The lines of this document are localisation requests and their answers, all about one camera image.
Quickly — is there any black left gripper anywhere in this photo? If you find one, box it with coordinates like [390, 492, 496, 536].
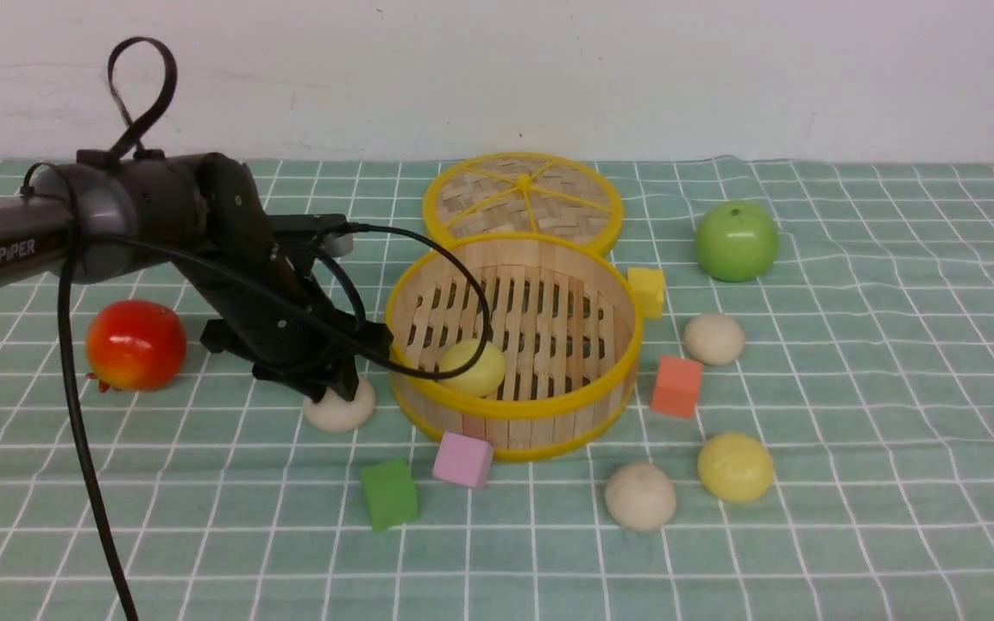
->
[173, 154, 392, 404]

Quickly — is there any white bun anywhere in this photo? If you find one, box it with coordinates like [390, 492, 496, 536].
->
[303, 378, 376, 434]
[604, 462, 677, 533]
[683, 313, 746, 367]

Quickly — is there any yellow bun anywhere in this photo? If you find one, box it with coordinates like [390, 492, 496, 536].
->
[439, 338, 507, 398]
[695, 433, 776, 503]

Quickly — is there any white bun front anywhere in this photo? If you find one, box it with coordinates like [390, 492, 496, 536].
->
[604, 462, 677, 533]

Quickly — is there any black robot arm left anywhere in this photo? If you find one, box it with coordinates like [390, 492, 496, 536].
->
[0, 154, 392, 401]

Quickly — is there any bamboo steamer tray yellow rim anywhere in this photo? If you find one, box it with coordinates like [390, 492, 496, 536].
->
[384, 233, 644, 462]

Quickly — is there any woven bamboo steamer lid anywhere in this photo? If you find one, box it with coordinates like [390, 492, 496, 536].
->
[421, 152, 625, 256]

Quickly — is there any green cube block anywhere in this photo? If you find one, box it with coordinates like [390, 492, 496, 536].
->
[359, 457, 419, 533]

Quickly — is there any pink cube block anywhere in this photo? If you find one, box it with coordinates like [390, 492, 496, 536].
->
[431, 432, 494, 490]

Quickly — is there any red pomegranate toy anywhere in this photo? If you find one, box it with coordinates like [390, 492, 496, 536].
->
[85, 299, 188, 392]

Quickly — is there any yellow cube block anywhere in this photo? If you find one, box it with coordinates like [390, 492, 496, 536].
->
[626, 265, 666, 319]

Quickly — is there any orange cube block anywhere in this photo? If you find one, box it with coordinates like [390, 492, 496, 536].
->
[648, 356, 705, 420]

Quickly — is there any green apple toy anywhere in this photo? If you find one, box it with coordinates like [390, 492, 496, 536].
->
[695, 200, 780, 283]

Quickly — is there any green checkered tablecloth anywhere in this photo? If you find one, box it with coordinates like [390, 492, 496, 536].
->
[0, 157, 994, 621]

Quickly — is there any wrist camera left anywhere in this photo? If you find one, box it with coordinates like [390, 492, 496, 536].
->
[267, 215, 354, 258]

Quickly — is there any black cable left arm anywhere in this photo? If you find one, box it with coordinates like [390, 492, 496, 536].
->
[21, 36, 493, 621]

